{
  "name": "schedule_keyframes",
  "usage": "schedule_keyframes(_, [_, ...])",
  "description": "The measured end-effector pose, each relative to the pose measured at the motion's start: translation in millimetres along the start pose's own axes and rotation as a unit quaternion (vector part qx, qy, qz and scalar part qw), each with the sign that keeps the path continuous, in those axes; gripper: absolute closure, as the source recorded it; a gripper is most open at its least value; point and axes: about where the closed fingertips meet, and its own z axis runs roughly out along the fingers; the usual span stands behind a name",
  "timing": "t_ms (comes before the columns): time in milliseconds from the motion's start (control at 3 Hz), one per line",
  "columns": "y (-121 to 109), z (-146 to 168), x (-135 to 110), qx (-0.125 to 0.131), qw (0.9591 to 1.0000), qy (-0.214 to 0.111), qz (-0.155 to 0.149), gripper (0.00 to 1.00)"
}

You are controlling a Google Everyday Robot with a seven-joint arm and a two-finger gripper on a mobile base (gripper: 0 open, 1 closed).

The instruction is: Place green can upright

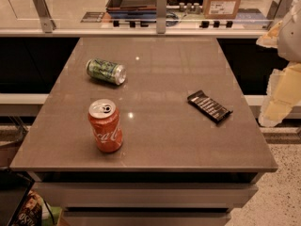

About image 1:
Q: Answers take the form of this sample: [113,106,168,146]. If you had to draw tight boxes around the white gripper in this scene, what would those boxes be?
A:
[256,0,301,127]

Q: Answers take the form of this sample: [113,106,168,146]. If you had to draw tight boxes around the green soda can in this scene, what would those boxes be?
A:
[86,58,126,85]

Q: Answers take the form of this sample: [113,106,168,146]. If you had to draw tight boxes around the red Coca-Cola can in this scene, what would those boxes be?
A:
[88,99,123,153]

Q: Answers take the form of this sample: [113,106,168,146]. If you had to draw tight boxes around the black snack bar wrapper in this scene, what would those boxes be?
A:
[187,90,232,124]

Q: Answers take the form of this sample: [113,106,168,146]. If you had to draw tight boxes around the cardboard box with label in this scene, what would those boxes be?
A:
[202,0,241,19]

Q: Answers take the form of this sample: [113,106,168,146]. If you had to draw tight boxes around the grey table drawer base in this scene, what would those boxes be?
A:
[29,171,263,226]

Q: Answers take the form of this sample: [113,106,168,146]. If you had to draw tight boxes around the snack bag lower left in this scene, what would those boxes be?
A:
[12,190,42,226]

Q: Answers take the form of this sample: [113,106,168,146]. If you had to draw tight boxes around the black bin lower left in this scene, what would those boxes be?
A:
[0,170,33,226]

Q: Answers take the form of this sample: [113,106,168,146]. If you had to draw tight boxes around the right metal railing bracket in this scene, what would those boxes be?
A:
[266,0,298,29]

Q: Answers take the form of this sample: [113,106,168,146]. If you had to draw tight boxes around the metal railing bracket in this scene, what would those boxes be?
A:
[156,0,166,35]
[32,0,56,33]
[266,0,298,29]

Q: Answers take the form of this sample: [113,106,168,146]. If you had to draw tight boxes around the middle metal railing bracket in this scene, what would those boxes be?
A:
[156,0,166,35]

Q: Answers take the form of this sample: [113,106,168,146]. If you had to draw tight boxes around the left metal railing bracket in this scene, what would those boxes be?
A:
[32,0,56,33]

